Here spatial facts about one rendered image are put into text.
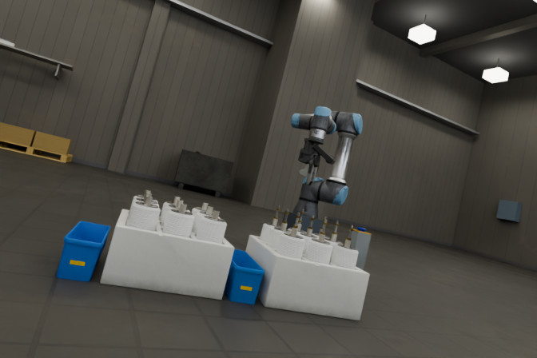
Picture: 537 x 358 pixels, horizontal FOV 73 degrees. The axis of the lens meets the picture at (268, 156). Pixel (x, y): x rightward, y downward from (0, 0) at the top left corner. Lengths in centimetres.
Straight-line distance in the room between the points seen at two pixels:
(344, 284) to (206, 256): 53
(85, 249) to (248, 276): 53
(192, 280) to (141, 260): 18
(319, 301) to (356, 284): 16
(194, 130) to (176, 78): 116
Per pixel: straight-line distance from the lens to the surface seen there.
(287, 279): 137
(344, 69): 841
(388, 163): 1077
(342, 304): 149
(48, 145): 706
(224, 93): 835
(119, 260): 126
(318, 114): 169
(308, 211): 211
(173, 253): 126
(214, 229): 129
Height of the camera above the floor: 40
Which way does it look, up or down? 5 degrees up
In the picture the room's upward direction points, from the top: 14 degrees clockwise
